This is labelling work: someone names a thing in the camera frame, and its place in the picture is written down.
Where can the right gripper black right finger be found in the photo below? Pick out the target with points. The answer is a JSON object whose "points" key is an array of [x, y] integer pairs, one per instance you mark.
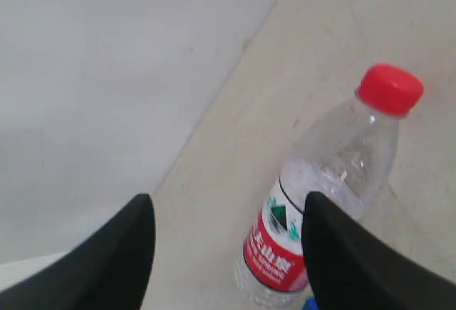
{"points": [[349, 268]]}

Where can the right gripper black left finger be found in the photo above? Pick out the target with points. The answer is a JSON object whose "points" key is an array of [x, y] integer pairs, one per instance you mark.
{"points": [[109, 270]]}

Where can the blue ring binder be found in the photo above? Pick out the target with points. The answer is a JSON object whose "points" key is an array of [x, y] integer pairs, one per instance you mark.
{"points": [[310, 304]]}

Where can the clear water bottle red cap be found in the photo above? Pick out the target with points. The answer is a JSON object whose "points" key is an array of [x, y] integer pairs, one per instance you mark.
{"points": [[347, 154]]}

